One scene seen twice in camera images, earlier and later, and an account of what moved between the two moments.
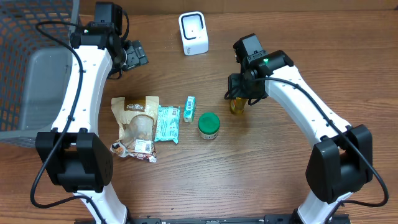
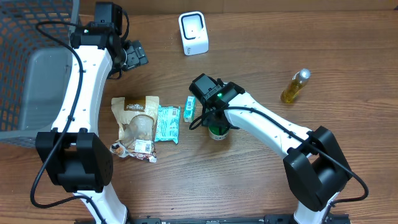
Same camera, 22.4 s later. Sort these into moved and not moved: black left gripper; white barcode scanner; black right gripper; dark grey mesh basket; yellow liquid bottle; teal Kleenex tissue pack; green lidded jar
Moved: yellow liquid bottle; black right gripper; green lidded jar
Not moved: black left gripper; teal Kleenex tissue pack; dark grey mesh basket; white barcode scanner
